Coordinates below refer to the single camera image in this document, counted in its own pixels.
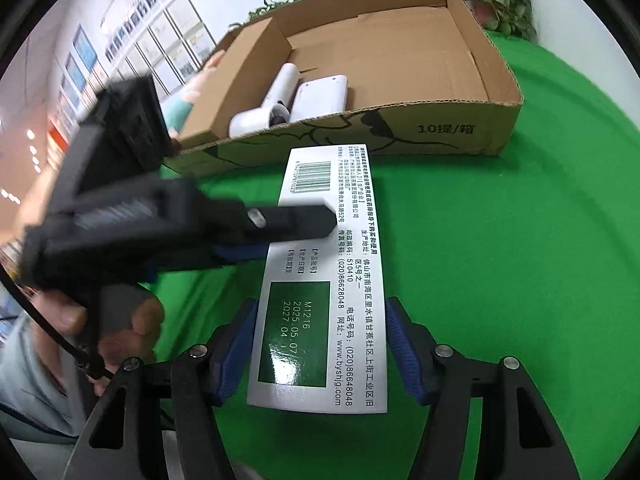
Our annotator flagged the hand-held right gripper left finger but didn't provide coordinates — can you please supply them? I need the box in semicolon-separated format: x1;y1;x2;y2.
62;297;258;480

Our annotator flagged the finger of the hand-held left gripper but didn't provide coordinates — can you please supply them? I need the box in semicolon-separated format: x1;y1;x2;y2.
246;204;337;241
212;242;272;268

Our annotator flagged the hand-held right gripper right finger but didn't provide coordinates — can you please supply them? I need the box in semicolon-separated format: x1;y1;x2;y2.
385;296;576;480

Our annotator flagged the white printed medicine carton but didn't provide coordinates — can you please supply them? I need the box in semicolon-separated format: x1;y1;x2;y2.
246;143;389;415

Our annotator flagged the white plastic device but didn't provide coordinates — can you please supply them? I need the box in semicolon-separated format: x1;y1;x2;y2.
290;75;349;123

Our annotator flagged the plush toy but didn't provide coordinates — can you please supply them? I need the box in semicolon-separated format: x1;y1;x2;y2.
162;52;226;136

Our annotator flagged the white hair dryer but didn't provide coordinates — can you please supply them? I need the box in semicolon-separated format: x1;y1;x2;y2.
228;62;302;138

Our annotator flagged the long brown cardboard box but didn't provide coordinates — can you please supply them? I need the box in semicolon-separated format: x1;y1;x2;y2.
177;16;293;146

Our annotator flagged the large cardboard tray box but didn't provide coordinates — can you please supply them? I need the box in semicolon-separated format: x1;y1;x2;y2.
162;0;523;178

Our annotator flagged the person's left forearm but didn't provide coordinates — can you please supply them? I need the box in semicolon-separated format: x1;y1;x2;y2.
0;310;96;443

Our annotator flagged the person's left hand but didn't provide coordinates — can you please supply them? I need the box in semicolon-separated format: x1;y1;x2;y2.
30;290;166;396

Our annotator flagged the leafy potted plant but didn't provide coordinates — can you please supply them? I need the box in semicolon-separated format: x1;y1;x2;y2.
230;0;311;28

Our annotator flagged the black cable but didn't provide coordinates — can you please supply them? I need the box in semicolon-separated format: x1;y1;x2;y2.
0;265;113;383

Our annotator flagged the blue wall poster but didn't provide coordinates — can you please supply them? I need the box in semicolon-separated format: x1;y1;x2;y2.
74;24;98;73
61;57;83;111

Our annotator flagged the wall of framed certificates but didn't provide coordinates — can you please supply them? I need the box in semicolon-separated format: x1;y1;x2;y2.
55;0;218;126

